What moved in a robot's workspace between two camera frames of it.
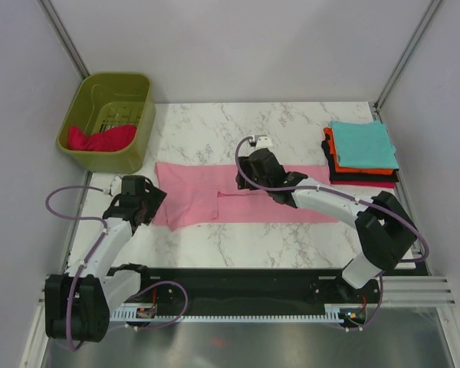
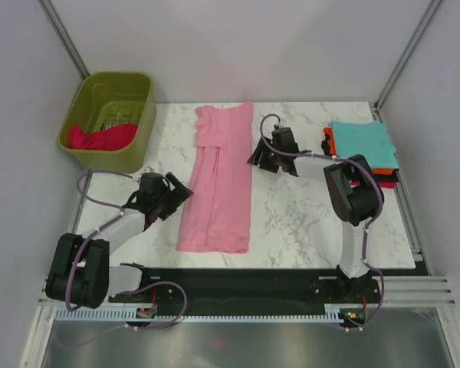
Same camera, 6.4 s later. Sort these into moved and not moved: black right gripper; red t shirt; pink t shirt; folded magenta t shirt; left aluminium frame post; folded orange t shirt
Moved: pink t shirt; black right gripper
Not moved: folded magenta t shirt; folded orange t shirt; red t shirt; left aluminium frame post
